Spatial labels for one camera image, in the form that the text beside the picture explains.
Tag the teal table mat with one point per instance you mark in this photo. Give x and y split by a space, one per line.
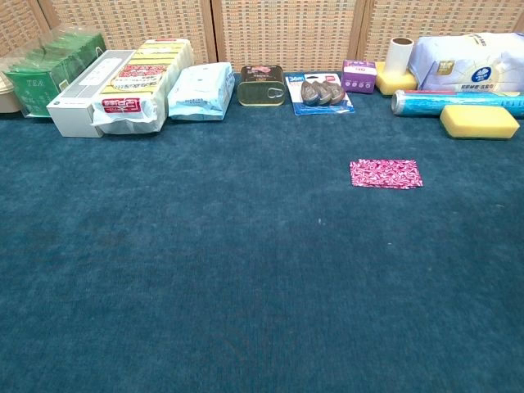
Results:
163 245

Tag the white power strip box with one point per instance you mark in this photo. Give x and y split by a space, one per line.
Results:
73 114

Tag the blue cling wrap roll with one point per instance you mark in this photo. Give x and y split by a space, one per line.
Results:
417 102

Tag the yellow sponge green scourer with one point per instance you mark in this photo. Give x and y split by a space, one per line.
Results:
477 120

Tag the clear box green tea bags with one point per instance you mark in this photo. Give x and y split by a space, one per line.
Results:
32 90

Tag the pink patterned packet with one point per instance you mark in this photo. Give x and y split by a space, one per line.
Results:
385 174

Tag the black gold luncheon meat can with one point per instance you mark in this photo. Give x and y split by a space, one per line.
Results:
260 94

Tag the blue correction tape blister pack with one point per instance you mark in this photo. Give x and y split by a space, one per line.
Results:
319 92

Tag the large white tissue pack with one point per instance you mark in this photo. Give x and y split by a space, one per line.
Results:
462 61

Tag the yellow sponge multipack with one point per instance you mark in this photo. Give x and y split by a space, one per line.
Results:
139 78

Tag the beige lunch container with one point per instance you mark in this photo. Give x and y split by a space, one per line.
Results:
8 98

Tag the wicker folding screen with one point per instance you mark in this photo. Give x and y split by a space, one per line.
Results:
286 32

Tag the small purple box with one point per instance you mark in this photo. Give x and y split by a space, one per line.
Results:
358 78

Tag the white paper roll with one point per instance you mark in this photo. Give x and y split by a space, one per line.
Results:
399 57

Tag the light blue wet wipes pack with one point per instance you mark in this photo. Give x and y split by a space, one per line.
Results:
200 92

